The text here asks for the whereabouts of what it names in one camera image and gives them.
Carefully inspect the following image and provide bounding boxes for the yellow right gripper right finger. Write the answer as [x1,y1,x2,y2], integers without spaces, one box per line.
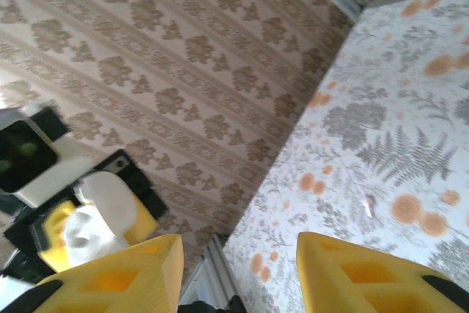
[295,231,469,313]

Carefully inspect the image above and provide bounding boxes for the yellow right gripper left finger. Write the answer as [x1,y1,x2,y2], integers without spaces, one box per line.
[0,234,184,313]

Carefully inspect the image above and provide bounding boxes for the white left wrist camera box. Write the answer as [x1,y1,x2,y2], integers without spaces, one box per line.
[0,106,92,208]

